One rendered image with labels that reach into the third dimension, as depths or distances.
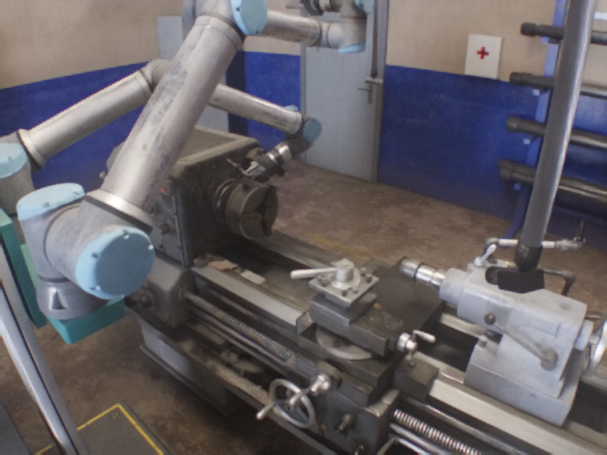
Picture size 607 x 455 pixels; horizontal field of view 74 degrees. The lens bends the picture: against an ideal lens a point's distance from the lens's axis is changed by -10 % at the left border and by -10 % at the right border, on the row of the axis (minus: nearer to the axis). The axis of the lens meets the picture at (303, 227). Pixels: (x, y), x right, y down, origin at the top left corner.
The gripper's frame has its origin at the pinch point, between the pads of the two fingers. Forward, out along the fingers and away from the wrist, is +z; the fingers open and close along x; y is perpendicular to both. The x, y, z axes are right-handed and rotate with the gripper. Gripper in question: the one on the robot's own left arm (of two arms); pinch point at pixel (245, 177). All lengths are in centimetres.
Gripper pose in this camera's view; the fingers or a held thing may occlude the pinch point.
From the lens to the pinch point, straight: 188.8
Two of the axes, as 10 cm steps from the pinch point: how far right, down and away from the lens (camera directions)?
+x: 5.6, 4.8, -6.7
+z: -7.9, 5.5, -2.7
